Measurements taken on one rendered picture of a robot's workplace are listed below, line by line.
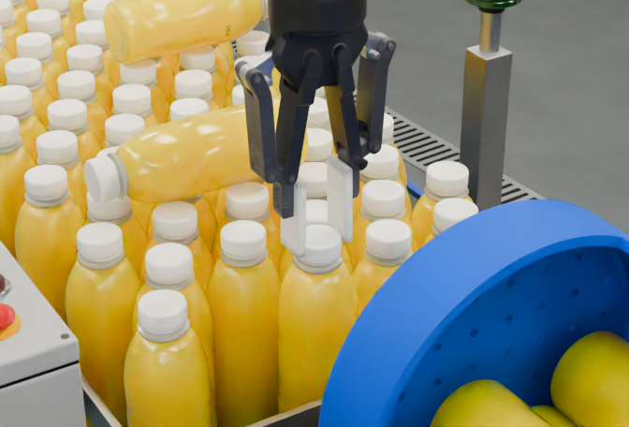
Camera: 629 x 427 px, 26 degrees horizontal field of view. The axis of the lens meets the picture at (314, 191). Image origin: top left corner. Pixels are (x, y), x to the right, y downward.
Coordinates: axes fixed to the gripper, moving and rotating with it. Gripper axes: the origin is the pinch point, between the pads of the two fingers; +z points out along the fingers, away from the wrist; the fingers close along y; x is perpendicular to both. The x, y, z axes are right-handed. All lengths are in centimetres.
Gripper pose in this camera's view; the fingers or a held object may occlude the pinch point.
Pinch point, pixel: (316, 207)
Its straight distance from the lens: 111.4
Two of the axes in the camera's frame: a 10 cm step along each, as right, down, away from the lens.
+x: -5.1, -4.2, 7.5
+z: 0.0, 8.7, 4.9
